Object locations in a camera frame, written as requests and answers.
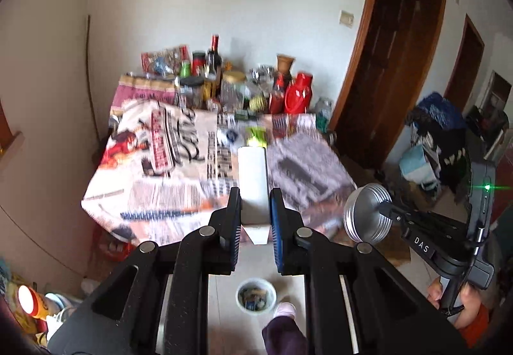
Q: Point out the green bottle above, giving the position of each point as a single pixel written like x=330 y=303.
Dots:
x=185 y=69

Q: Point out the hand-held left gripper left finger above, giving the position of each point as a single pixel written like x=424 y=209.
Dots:
x=234 y=218

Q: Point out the light blue plastic bag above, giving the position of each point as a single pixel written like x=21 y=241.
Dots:
x=415 y=164

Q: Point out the pink slipper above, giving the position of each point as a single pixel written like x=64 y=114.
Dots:
x=285 y=310

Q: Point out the orange garment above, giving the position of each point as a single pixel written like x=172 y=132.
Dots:
x=479 y=329

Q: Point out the pink printed woven bag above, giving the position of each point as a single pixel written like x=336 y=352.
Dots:
x=140 y=92

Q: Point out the purple trouser leg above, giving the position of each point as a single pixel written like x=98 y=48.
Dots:
x=285 y=335

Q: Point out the dark wine bottle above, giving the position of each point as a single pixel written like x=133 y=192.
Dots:
x=215 y=58

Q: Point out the gold lid glass jar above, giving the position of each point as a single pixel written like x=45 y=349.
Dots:
x=233 y=92

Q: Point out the red thermos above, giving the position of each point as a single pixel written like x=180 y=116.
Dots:
x=298 y=94

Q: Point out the dark red canister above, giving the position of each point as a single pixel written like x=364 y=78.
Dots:
x=198 y=63

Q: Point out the yellow green pineapple ornament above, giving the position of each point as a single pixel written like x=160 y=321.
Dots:
x=258 y=103

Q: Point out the person's right hand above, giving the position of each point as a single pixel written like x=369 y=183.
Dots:
x=435 y=293

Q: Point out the silver foil packaging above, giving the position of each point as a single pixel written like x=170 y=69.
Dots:
x=262 y=76

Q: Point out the brown window frame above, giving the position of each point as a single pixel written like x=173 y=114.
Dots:
x=6 y=126

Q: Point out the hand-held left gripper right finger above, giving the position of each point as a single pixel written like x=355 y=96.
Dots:
x=276 y=226

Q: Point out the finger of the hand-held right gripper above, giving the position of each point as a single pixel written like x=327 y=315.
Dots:
x=390 y=213

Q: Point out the red snack packet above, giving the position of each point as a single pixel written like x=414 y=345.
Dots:
x=164 y=58

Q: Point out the beige light switch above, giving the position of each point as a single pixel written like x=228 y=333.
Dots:
x=346 y=18

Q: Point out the black lid glass jar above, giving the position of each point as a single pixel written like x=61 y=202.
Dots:
x=191 y=92

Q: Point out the brown clay vase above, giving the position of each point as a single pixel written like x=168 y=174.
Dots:
x=285 y=64

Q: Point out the clear bottle yellow label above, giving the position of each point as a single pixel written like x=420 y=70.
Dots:
x=210 y=78

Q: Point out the white carton box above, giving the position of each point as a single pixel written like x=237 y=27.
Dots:
x=252 y=178

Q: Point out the round silver metal tin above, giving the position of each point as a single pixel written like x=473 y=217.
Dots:
x=362 y=214

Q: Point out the green plastic bag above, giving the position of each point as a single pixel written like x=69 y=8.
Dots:
x=324 y=123

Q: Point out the red sauce bottle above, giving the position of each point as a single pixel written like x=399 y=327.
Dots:
x=276 y=96

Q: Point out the printed tablecloth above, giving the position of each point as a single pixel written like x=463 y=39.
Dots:
x=160 y=170

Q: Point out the orange lid bottle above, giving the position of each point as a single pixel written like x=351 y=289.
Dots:
x=34 y=301

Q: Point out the white plastic bowl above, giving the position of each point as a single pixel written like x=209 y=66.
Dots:
x=269 y=289

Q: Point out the dark wooden door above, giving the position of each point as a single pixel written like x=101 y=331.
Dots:
x=465 y=66
x=392 y=58

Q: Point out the black clothes pile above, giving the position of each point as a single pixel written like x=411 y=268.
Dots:
x=451 y=154

